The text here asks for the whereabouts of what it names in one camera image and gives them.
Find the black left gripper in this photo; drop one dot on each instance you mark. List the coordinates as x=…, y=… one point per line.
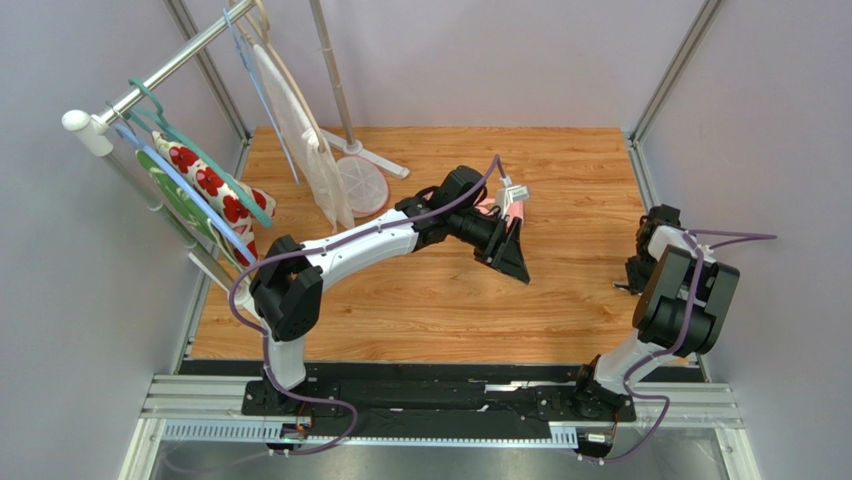
x=505, y=256

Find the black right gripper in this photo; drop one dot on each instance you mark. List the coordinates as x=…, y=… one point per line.
x=635, y=271

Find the pink cloth napkin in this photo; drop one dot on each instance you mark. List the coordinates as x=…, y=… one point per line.
x=490, y=207

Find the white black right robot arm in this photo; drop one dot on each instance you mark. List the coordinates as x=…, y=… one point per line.
x=684, y=298

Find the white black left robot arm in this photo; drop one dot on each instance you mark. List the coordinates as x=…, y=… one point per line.
x=288, y=287

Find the beige hanger with white cloth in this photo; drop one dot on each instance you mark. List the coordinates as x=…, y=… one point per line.
x=309, y=148

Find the red floral white cloth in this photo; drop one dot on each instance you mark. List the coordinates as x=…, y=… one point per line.
x=211, y=186

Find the green patterned cloth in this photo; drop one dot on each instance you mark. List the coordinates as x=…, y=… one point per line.
x=188, y=203

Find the blue plastic hanger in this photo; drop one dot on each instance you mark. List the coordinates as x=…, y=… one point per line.
x=133, y=140

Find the light blue thin hanger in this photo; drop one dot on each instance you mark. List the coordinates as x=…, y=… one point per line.
x=245, y=52

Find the teal plastic hanger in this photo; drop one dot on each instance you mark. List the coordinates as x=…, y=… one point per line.
x=159, y=118

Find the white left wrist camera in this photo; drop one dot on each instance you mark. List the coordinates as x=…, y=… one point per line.
x=510, y=192

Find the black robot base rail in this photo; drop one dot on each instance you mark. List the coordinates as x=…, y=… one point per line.
x=439, y=401

